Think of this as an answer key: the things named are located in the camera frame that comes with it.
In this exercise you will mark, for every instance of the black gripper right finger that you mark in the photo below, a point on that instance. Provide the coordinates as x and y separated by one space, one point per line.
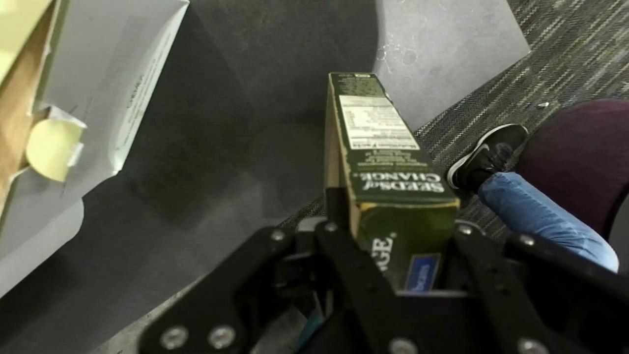
538 298

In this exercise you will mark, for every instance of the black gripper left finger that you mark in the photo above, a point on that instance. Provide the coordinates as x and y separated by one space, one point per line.
316 270

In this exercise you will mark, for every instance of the green cereal box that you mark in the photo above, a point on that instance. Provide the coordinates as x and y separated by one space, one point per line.
400 209

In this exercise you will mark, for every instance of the seated person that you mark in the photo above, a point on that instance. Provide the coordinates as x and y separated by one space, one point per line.
483 170

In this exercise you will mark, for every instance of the maroon round chair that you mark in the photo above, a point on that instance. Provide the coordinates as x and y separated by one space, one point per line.
581 160

